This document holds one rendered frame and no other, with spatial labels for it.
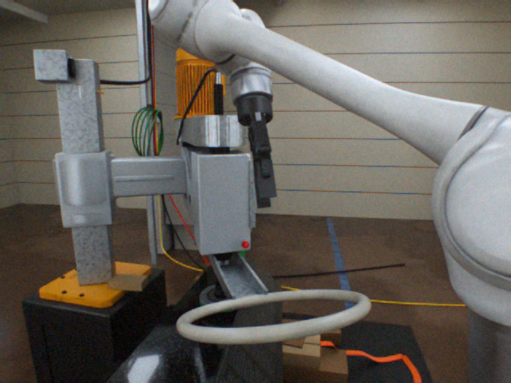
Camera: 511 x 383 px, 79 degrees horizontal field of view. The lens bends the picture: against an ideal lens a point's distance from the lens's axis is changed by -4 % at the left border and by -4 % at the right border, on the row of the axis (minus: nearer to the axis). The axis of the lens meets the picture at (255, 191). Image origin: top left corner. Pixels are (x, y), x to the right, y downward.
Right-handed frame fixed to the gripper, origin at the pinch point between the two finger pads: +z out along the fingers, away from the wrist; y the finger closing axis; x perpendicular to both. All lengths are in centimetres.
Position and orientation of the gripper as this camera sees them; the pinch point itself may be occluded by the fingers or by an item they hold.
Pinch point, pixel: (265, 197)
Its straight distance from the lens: 64.6
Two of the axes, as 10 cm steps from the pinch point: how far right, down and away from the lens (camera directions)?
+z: 1.2, 9.8, -1.8
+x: -9.9, 1.1, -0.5
